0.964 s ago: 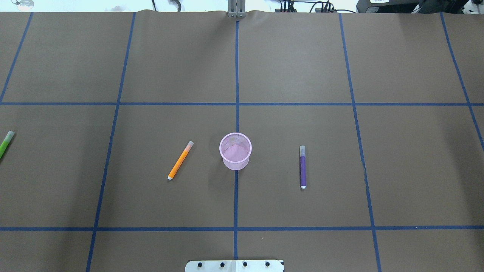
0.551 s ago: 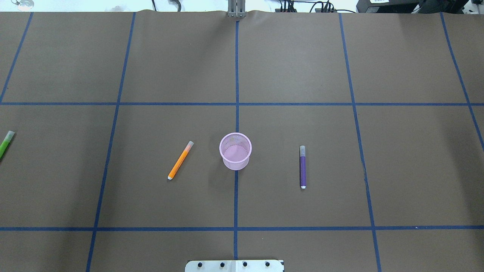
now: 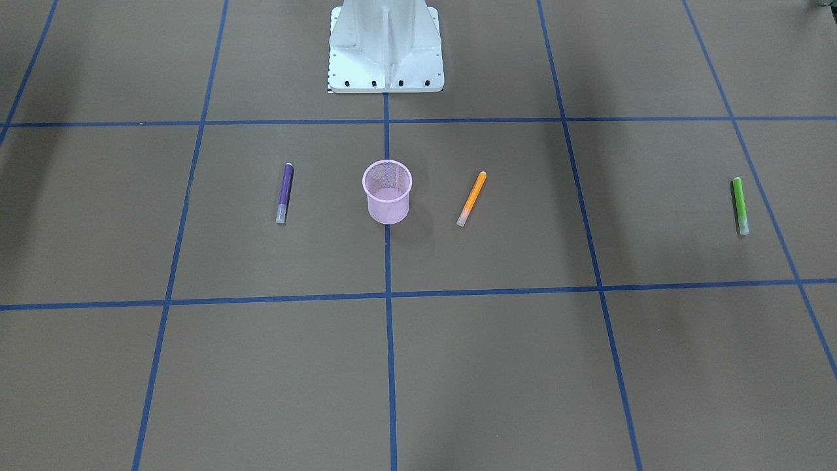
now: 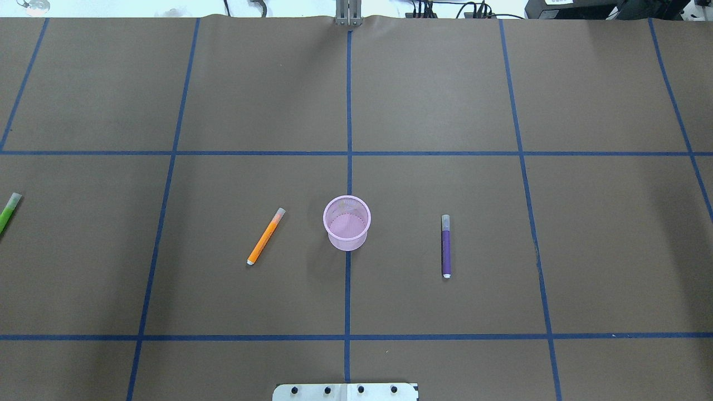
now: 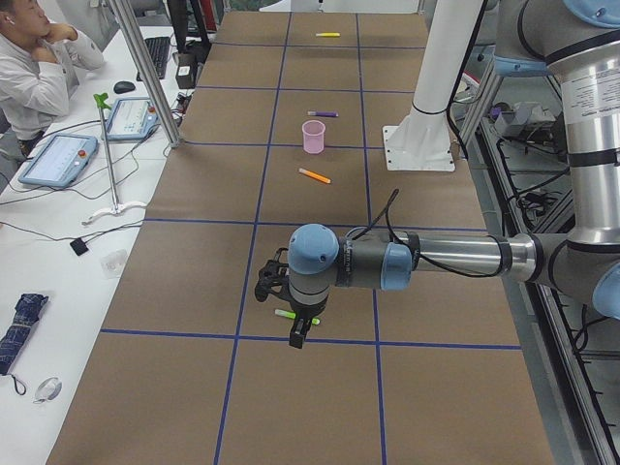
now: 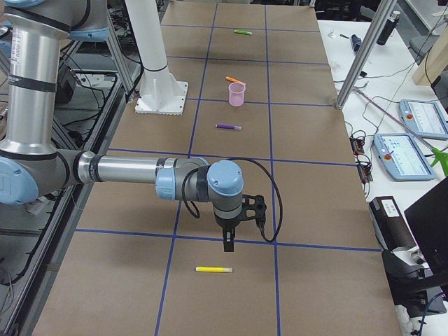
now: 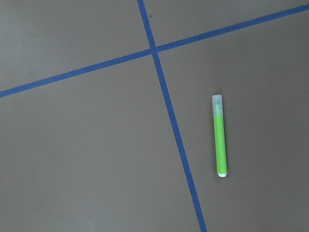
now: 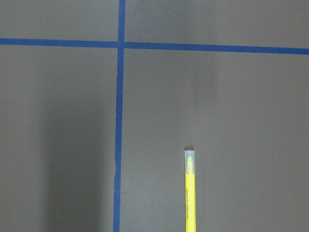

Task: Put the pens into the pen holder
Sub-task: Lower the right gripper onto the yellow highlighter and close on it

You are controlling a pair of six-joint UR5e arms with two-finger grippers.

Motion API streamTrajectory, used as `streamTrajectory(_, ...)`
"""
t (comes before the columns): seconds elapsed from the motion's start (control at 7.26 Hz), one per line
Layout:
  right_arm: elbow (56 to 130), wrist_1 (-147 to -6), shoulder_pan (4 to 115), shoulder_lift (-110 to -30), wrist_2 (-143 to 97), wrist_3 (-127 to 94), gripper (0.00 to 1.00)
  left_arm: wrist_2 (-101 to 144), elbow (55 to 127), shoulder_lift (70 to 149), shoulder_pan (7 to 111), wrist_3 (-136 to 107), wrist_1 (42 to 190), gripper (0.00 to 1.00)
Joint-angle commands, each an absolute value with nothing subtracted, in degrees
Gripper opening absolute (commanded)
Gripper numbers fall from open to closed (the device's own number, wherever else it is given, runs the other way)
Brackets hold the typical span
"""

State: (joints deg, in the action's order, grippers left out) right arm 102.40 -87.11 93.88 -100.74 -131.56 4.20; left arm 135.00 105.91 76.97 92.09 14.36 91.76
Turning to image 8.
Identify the yellow highlighter pen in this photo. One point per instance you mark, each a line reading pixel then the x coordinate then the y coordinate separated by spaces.
pixel 190 189

